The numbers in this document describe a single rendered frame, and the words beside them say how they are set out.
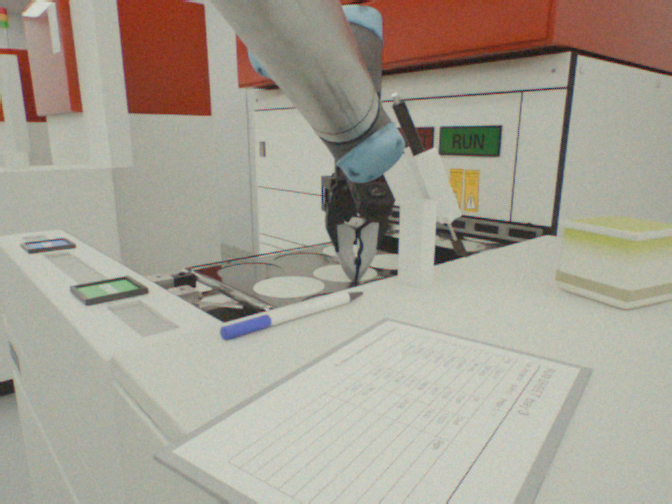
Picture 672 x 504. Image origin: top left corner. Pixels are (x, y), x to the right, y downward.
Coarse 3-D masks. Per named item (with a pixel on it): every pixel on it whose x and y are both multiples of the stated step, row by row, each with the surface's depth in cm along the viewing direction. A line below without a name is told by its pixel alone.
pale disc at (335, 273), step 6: (318, 270) 77; (324, 270) 77; (330, 270) 77; (336, 270) 77; (342, 270) 77; (372, 270) 77; (318, 276) 74; (324, 276) 74; (330, 276) 74; (336, 276) 74; (342, 276) 74; (366, 276) 74; (372, 276) 74
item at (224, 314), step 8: (240, 304) 78; (208, 312) 74; (216, 312) 75; (224, 312) 76; (232, 312) 77; (240, 312) 78; (248, 312) 79; (256, 312) 80; (224, 320) 76; (232, 320) 77
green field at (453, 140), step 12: (444, 132) 83; (456, 132) 81; (468, 132) 80; (480, 132) 78; (492, 132) 77; (444, 144) 84; (456, 144) 82; (468, 144) 80; (480, 144) 78; (492, 144) 77
